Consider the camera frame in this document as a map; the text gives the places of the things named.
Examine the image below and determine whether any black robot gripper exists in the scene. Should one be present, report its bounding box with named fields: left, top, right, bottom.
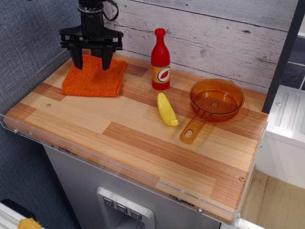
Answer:
left=59, top=4, right=123, bottom=71

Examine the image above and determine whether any orange knitted cloth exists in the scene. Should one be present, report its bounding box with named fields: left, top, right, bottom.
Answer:
left=61, top=55, right=127, bottom=97

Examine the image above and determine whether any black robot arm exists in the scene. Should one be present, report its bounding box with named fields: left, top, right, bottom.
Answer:
left=59, top=0, right=123, bottom=71

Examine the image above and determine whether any red toy sauce bottle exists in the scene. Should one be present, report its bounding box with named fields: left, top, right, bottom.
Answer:
left=151, top=28, right=171, bottom=90

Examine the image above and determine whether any yellow toy banana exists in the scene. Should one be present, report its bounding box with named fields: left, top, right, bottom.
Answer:
left=157, top=93, right=178, bottom=126

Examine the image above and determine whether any orange transparent toy pan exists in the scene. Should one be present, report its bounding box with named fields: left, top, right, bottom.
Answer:
left=180, top=79, right=244, bottom=144

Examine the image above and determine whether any clear acrylic table guard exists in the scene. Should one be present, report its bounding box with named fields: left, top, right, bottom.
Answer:
left=4, top=53, right=267, bottom=224

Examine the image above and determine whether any silver toy fridge cabinet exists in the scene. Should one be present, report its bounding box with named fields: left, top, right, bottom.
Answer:
left=45, top=146, right=221, bottom=229

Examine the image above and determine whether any yellow object bottom corner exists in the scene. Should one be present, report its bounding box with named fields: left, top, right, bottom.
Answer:
left=17, top=218, right=42, bottom=229

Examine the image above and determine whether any white toy sink unit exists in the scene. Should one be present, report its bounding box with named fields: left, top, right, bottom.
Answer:
left=254, top=85, right=305, bottom=188

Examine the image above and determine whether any black vertical post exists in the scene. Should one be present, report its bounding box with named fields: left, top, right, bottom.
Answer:
left=262, top=0, right=305, bottom=114

